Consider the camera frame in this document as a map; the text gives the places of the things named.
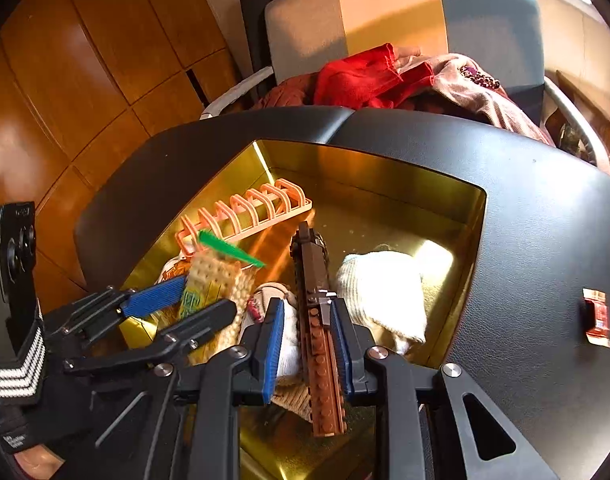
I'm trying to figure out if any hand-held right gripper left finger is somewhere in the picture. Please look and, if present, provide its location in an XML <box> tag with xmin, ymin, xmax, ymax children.
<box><xmin>70</xmin><ymin>297</ymin><xmax>286</xmax><ymax>480</ymax></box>

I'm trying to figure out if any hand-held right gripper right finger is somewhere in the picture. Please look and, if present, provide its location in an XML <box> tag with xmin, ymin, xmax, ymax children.
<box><xmin>329</xmin><ymin>297</ymin><xmax>558</xmax><ymax>480</ymax></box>

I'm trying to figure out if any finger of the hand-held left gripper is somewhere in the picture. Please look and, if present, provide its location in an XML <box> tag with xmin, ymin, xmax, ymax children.
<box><xmin>60</xmin><ymin>274</ymin><xmax>188</xmax><ymax>351</ymax></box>
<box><xmin>62</xmin><ymin>299</ymin><xmax>238</xmax><ymax>376</ymax></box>

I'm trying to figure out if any brown building block bar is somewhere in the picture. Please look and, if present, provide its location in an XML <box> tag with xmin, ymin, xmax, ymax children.
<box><xmin>290</xmin><ymin>221</ymin><xmax>348</xmax><ymax>438</ymax></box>

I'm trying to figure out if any white and orange snack bag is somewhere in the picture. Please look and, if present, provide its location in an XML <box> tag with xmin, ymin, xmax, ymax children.
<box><xmin>155</xmin><ymin>254</ymin><xmax>193</xmax><ymax>286</ymax></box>

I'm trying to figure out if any cracker packet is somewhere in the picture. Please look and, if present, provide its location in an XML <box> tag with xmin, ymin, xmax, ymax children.
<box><xmin>177</xmin><ymin>229</ymin><xmax>267</xmax><ymax>366</ymax></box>

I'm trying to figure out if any white knitted sock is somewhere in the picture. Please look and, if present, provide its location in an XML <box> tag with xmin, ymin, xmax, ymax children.
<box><xmin>333</xmin><ymin>245</ymin><xmax>428</xmax><ymax>356</ymax></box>

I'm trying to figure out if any orange plastic rack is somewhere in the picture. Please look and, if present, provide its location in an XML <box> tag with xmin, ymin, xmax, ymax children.
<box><xmin>176</xmin><ymin>178</ymin><xmax>313</xmax><ymax>267</ymax></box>

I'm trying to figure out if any gold box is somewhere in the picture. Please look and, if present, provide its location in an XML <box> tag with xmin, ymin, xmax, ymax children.
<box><xmin>116</xmin><ymin>140</ymin><xmax>487</xmax><ymax>480</ymax></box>

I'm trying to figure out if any person's left hand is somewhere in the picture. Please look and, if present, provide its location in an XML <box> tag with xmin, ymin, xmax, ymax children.
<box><xmin>0</xmin><ymin>310</ymin><xmax>111</xmax><ymax>480</ymax></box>

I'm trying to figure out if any wooden wardrobe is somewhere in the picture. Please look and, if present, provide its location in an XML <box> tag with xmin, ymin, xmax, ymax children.
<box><xmin>0</xmin><ymin>0</ymin><xmax>266</xmax><ymax>311</ymax></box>

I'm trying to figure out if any rust brown cloth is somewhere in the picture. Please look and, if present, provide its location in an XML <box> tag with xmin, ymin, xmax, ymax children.
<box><xmin>252</xmin><ymin>72</ymin><xmax>326</xmax><ymax>111</ymax></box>

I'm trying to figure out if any small red snack packet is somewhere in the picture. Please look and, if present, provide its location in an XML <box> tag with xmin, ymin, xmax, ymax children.
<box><xmin>582</xmin><ymin>288</ymin><xmax>610</xmax><ymax>348</ymax></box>

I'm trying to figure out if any red cloth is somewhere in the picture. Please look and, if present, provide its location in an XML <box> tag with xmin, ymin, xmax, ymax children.
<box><xmin>312</xmin><ymin>44</ymin><xmax>436</xmax><ymax>111</ymax></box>

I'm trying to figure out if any pink cloth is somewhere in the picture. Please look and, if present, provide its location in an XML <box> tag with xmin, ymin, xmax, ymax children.
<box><xmin>395</xmin><ymin>47</ymin><xmax>556</xmax><ymax>146</ymax></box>

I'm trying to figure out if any grey and yellow armchair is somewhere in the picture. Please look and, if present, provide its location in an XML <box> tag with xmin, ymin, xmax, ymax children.
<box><xmin>201</xmin><ymin>0</ymin><xmax>610</xmax><ymax>176</ymax></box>

